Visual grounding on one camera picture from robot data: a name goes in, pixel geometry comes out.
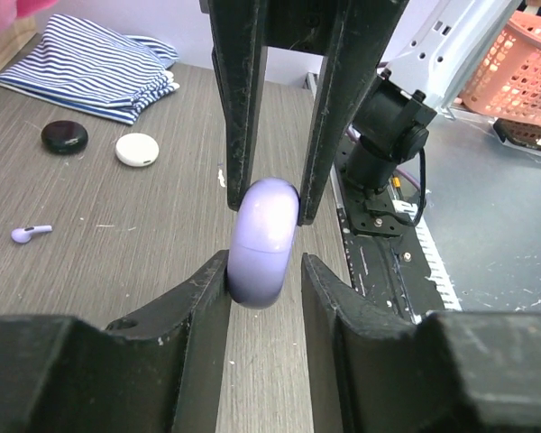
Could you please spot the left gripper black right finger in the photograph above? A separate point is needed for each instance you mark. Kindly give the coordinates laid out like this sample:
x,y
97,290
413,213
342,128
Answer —
x,y
371,371

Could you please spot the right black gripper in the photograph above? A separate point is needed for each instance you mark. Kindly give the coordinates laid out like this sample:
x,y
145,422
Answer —
x,y
352,35

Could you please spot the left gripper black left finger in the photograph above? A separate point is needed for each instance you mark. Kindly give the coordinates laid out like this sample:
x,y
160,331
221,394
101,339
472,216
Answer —
x,y
157,369

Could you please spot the purple earbud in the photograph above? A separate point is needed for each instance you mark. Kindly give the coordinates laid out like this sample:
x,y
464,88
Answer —
x,y
24,235

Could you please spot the white earbud charging case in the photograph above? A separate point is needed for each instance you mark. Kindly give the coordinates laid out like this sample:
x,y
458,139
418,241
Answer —
x,y
137,150

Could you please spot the black round earbud case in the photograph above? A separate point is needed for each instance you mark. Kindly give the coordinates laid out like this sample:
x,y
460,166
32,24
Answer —
x,y
64,137

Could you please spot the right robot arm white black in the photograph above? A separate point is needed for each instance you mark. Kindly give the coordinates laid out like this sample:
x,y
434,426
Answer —
x,y
384,99

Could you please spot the blue white striped cloth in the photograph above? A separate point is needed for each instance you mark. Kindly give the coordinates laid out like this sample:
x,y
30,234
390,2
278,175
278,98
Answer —
x,y
84,66

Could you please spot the pink plastic basket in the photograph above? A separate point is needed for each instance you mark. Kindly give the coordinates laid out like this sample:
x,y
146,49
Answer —
x,y
507,82

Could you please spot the pink t-shirt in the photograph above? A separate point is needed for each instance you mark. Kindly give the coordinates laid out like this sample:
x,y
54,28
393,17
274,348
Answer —
x,y
11,10

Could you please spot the wooden clothes rack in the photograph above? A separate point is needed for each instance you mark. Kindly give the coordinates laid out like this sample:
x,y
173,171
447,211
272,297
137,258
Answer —
x,y
12,42

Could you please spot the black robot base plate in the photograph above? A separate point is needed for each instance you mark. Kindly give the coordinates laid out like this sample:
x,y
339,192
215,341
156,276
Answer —
x,y
385,261

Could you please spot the slotted grey cable duct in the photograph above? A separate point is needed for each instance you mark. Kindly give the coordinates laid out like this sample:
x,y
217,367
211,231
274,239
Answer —
x,y
438,272

